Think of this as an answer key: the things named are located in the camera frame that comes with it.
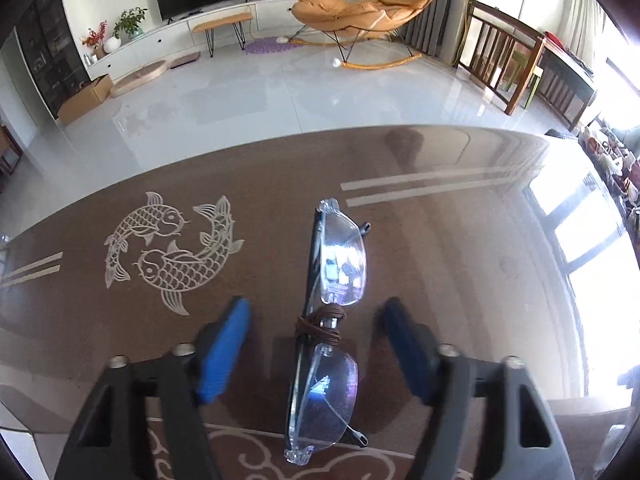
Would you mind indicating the yellow-green stool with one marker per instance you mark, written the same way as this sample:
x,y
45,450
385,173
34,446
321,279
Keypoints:
x,y
522,67

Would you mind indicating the orange rocking chair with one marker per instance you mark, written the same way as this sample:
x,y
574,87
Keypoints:
x,y
345,10

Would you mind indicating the red flower arrangement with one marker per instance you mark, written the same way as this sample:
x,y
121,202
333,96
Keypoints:
x,y
96,37

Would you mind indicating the wooden bench with hairpin legs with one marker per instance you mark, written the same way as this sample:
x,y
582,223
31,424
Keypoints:
x,y
222,21

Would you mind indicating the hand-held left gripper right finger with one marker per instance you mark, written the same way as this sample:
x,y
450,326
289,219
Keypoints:
x,y
405,355

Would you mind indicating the small flat floor mat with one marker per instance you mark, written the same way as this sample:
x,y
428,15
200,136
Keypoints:
x,y
185,60

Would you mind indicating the black display cabinet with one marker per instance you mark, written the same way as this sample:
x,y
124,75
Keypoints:
x,y
50,55

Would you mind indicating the purple floor mat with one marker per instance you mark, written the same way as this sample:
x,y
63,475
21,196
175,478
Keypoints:
x,y
270,46

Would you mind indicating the white television cabinet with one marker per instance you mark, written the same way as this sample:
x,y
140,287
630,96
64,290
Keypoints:
x,y
165,35

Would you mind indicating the dark wooden side table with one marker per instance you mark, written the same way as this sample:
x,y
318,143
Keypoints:
x,y
565,70

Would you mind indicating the white sheer curtain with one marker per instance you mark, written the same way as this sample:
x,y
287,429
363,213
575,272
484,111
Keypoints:
x,y
582,15

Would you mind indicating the white ball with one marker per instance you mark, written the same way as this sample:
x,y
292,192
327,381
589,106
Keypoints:
x,y
335,63

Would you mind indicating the brown elastic band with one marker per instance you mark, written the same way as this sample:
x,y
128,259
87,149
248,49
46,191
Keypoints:
x,y
325,325

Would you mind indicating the round beige floor mat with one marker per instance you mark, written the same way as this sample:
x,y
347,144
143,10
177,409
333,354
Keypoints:
x,y
140,77

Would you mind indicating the clear rimless glasses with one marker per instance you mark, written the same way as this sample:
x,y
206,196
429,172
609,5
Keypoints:
x,y
345,260

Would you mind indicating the cardboard box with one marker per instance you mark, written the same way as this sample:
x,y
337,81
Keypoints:
x,y
85,97

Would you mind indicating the patterned glass desktop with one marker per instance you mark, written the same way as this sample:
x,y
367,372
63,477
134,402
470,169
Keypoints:
x,y
450,270

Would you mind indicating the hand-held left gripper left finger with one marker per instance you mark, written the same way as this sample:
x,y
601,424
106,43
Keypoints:
x,y
225,350

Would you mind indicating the white round vase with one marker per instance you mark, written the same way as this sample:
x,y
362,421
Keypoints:
x,y
112,45

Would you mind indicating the grey curtain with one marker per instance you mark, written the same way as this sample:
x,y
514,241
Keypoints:
x,y
430,5

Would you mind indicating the bushy potted plant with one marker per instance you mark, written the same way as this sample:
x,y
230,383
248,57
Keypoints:
x,y
130,22

